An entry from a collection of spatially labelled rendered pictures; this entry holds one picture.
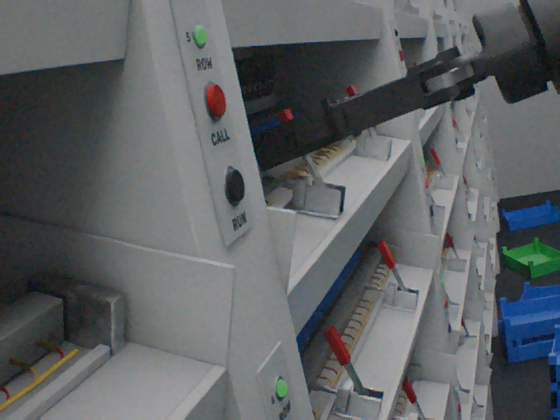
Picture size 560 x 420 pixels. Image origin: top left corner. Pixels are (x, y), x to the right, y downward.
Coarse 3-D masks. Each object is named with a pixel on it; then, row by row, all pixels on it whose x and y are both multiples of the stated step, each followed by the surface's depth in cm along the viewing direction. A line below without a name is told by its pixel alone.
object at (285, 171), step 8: (336, 144) 85; (312, 152) 75; (320, 152) 78; (328, 152) 77; (296, 160) 69; (312, 160) 72; (328, 160) 74; (272, 168) 61; (280, 168) 64; (288, 168) 66; (296, 168) 68; (304, 168) 68; (272, 176) 62; (280, 176) 64; (288, 176) 64; (264, 192) 60; (272, 200) 57
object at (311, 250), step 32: (288, 96) 101; (320, 96) 99; (384, 128) 98; (320, 160) 78; (352, 160) 80; (384, 160) 81; (288, 192) 63; (352, 192) 66; (384, 192) 77; (288, 224) 40; (320, 224) 55; (352, 224) 60; (288, 256) 41; (320, 256) 49; (288, 288) 42; (320, 288) 51
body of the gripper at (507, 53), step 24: (480, 24) 49; (504, 24) 48; (480, 48) 49; (504, 48) 47; (528, 48) 47; (480, 72) 48; (504, 72) 48; (528, 72) 48; (504, 96) 50; (528, 96) 50
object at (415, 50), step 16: (416, 48) 161; (432, 48) 160; (448, 112) 164; (448, 128) 164; (432, 144) 166; (448, 144) 164; (464, 208) 167; (464, 224) 168; (480, 336) 173; (480, 352) 174
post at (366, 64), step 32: (384, 0) 96; (384, 32) 95; (288, 64) 100; (320, 64) 99; (352, 64) 97; (384, 64) 96; (416, 128) 104; (416, 160) 99; (416, 192) 99; (384, 224) 101; (416, 224) 100; (448, 352) 106; (448, 416) 105
